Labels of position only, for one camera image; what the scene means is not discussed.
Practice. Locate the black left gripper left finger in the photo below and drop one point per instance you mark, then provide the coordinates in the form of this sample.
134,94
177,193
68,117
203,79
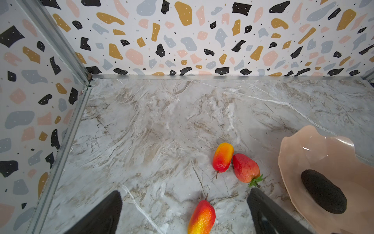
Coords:
102,219

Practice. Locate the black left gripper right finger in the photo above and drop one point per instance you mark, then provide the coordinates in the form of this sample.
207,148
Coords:
269,218

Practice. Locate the red strawberry fake fruit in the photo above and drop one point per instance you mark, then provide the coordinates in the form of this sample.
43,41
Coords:
246,170

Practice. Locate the red yellow mango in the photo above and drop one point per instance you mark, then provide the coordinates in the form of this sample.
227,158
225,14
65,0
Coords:
203,218
222,158

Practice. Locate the dark avocado fake fruit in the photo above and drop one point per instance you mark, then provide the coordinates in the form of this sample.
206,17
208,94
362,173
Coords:
325,193

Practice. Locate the pink wavy fruit bowl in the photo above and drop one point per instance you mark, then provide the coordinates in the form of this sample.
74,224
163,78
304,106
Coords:
335,158

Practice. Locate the aluminium back floor rail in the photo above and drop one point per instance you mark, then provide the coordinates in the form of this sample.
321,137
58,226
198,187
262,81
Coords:
221,78

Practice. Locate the aluminium corner post left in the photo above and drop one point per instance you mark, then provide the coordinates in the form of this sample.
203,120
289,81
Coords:
50,30

